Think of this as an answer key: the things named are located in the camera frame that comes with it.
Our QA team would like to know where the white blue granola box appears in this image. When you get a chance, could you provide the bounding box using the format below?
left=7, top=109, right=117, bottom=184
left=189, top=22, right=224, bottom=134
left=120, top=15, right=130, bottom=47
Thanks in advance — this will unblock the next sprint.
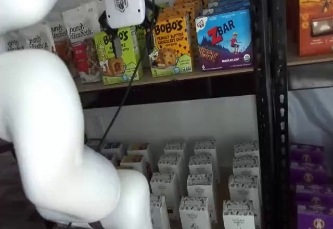
left=103, top=152, right=118, bottom=167
left=101, top=142, right=123, bottom=157

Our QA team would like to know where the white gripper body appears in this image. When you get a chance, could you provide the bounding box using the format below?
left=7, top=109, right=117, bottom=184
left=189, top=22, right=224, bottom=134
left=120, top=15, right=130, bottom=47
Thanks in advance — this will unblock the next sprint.
left=103, top=0, right=146, bottom=29

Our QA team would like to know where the green Bobo's apple pie box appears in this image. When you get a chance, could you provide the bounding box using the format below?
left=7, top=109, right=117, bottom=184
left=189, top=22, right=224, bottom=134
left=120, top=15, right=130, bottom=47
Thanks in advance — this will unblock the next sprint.
left=93, top=26, right=144, bottom=86
left=134, top=23, right=153, bottom=70
left=155, top=2, right=170, bottom=14

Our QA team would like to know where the purple snack box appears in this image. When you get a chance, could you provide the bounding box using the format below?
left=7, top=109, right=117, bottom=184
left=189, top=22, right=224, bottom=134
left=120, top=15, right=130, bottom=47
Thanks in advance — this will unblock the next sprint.
left=296, top=204, right=333, bottom=229
left=295, top=183, right=333, bottom=209
left=290, top=161, right=328, bottom=187
left=290, top=143, right=325, bottom=165

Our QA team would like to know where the grey green granola box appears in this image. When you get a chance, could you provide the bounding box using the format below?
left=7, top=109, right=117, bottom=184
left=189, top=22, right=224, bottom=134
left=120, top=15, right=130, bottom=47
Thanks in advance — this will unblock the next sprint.
left=85, top=139, right=102, bottom=150

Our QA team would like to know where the large orange snack box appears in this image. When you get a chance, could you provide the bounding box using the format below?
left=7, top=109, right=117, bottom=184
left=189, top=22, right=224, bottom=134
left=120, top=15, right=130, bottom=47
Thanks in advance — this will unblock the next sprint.
left=297, top=0, right=333, bottom=57

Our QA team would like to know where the black cable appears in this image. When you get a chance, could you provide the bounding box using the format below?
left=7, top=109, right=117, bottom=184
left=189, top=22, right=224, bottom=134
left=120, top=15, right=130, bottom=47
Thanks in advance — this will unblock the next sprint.
left=85, top=0, right=157, bottom=151

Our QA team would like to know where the granola bag orange label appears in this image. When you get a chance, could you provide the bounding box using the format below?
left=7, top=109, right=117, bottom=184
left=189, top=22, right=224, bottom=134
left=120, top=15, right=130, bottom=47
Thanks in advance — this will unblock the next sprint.
left=25, top=22, right=56, bottom=55
left=48, top=19, right=76, bottom=70

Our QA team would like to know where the blue purple Zbar box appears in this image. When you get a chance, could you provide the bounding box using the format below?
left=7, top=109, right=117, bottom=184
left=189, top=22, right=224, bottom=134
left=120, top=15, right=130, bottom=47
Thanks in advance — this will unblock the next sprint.
left=195, top=8, right=253, bottom=72
left=208, top=0, right=250, bottom=7
left=202, top=2, right=251, bottom=15

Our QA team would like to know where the granola bag red label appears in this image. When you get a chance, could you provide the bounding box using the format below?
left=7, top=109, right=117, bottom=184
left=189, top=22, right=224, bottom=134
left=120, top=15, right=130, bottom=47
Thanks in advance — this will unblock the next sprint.
left=62, top=1, right=103, bottom=84

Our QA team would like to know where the white yellow granola box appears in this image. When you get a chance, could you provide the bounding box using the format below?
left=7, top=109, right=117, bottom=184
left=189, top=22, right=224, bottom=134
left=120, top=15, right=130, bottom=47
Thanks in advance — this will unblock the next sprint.
left=126, top=142, right=150, bottom=159
left=120, top=154, right=145, bottom=174

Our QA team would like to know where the white plastic sheet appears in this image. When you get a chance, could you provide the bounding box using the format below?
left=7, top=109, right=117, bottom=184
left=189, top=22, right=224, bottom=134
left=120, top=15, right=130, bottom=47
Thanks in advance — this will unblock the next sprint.
left=288, top=88, right=333, bottom=146

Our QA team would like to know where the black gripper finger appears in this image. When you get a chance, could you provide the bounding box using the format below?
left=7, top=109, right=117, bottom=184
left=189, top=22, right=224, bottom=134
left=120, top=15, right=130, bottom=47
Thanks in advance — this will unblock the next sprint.
left=144, top=0, right=158, bottom=56
left=98, top=10, right=123, bottom=59

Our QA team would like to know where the wooden shelf board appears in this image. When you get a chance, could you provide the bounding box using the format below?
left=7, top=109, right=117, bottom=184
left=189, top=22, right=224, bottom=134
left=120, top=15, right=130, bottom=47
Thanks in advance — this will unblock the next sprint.
left=287, top=54, right=333, bottom=67
left=78, top=67, right=255, bottom=93

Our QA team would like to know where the white patterned carton box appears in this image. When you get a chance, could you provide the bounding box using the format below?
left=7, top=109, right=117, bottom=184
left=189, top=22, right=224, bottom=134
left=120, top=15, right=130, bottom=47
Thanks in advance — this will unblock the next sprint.
left=157, top=153, right=183, bottom=181
left=232, top=155, right=261, bottom=182
left=228, top=174, right=261, bottom=207
left=150, top=194, right=172, bottom=229
left=178, top=196, right=212, bottom=229
left=163, top=141, right=187, bottom=162
left=149, top=171, right=177, bottom=209
left=188, top=154, right=213, bottom=181
left=194, top=139, right=217, bottom=162
left=222, top=199, right=258, bottom=229
left=186, top=173, right=214, bottom=204
left=233, top=141, right=260, bottom=162

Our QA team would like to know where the black metal shelf rack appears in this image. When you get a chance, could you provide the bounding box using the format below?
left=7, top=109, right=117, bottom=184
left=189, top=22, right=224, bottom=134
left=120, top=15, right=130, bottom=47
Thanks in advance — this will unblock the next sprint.
left=270, top=0, right=333, bottom=229
left=76, top=0, right=274, bottom=229

